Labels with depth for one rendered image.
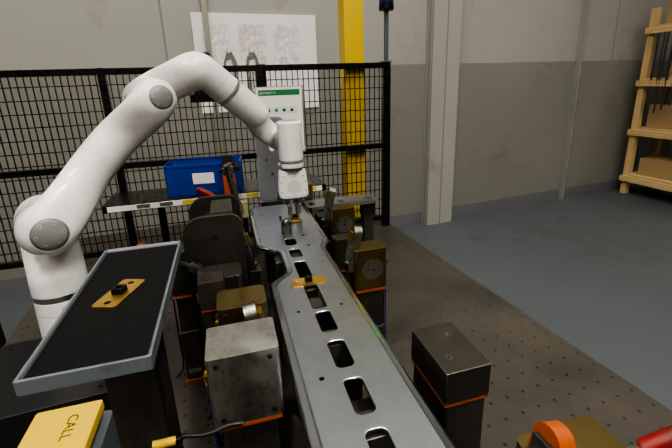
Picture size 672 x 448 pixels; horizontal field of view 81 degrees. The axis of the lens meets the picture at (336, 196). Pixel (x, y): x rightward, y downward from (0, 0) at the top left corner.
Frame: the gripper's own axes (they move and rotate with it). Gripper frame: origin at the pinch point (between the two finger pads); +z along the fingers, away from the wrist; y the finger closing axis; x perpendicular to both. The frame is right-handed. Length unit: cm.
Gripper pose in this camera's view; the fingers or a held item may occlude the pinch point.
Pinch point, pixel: (294, 210)
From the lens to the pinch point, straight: 139.4
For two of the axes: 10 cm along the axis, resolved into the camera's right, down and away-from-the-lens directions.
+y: 9.6, -1.0, 2.6
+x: -2.7, -2.7, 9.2
